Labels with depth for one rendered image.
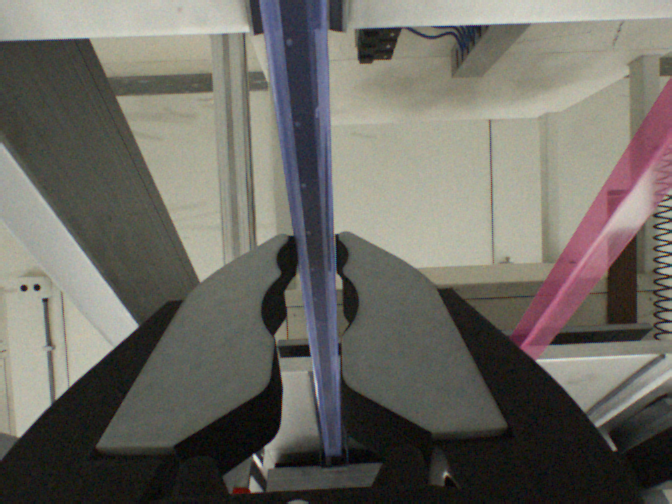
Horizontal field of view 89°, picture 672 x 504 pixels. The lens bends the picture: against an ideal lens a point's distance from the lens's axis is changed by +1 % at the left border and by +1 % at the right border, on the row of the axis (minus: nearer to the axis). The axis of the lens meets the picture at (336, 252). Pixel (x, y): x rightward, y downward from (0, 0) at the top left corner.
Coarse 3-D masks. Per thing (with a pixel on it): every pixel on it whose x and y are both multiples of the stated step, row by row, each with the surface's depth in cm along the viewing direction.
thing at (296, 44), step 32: (288, 0) 7; (320, 0) 7; (288, 32) 7; (320, 32) 7; (288, 64) 8; (320, 64) 8; (288, 96) 8; (320, 96) 8; (288, 128) 9; (320, 128) 9; (288, 160) 10; (320, 160) 10; (288, 192) 10; (320, 192) 10; (320, 224) 11; (320, 256) 12; (320, 288) 14; (320, 320) 15; (320, 352) 17; (320, 384) 20; (320, 416) 23
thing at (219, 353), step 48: (288, 240) 11; (240, 288) 9; (192, 336) 8; (240, 336) 8; (144, 384) 7; (192, 384) 6; (240, 384) 6; (144, 432) 6; (192, 432) 6; (240, 432) 6
